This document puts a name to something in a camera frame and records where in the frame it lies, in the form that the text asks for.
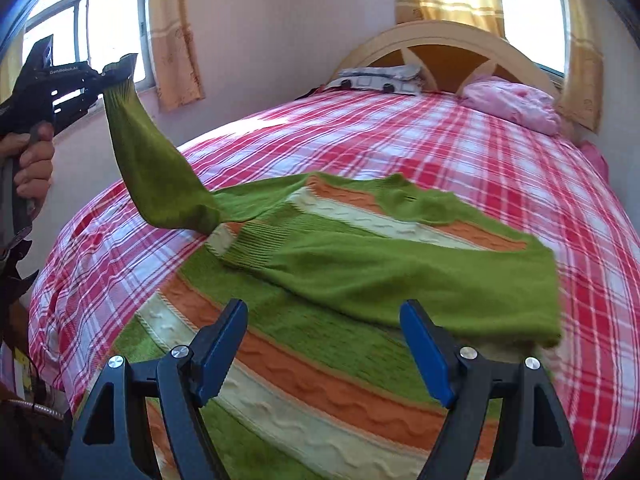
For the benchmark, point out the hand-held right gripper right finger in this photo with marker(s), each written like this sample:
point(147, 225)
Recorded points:
point(425, 352)

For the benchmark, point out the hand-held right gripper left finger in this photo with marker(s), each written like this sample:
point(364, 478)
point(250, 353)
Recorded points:
point(222, 355)

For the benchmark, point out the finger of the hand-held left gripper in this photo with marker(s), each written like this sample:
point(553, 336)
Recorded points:
point(119, 72)

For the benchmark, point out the green striped knit sweater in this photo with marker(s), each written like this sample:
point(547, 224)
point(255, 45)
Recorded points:
point(350, 270)

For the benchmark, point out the person's left hand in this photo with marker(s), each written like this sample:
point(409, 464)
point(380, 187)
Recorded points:
point(35, 165)

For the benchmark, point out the sliding glass window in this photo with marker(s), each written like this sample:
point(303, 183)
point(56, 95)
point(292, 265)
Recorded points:
point(525, 10)
point(110, 30)

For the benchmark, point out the red plaid bed sheet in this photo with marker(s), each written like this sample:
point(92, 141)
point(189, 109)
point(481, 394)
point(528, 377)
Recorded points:
point(400, 135)

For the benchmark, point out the grey patterned pillow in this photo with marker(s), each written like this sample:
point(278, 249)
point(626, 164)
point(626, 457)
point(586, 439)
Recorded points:
point(375, 82)

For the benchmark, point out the pink cloth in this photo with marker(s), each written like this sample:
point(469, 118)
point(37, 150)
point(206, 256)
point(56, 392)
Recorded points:
point(595, 160)

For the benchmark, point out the pink pillow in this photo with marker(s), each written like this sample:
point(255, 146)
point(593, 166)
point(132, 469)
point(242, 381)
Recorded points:
point(510, 102)

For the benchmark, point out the cream wooden headboard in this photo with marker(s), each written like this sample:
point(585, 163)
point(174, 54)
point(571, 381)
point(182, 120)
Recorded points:
point(450, 33)

